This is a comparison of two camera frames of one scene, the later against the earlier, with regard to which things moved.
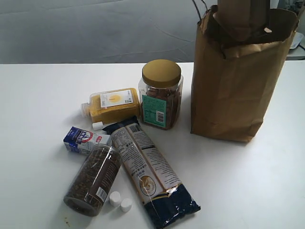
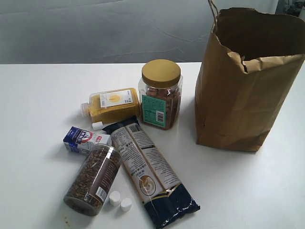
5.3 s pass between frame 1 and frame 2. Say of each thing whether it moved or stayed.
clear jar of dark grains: stayed
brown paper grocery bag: moved
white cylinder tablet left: stayed
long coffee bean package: stayed
